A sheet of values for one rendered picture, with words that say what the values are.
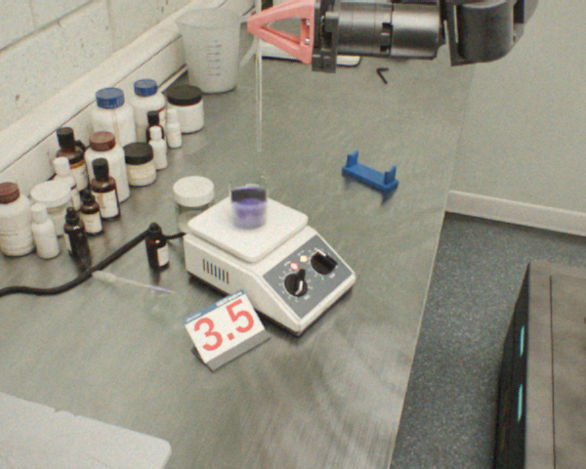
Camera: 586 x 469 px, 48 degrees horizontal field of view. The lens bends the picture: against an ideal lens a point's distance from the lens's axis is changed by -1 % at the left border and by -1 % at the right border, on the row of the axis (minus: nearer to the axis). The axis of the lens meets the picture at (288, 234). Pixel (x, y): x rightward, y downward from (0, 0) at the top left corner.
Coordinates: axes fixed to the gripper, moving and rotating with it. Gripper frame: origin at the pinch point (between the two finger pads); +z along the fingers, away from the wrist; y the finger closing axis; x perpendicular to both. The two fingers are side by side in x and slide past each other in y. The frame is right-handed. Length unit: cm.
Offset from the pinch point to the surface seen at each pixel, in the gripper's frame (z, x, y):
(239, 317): 0.9, 32.8, 11.7
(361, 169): -14.2, 34.4, -28.9
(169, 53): 28, 29, -63
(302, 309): -6.8, 31.7, 10.7
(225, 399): 0.9, 35.0, 22.9
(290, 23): 4, 31, -94
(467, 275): -54, 111, -97
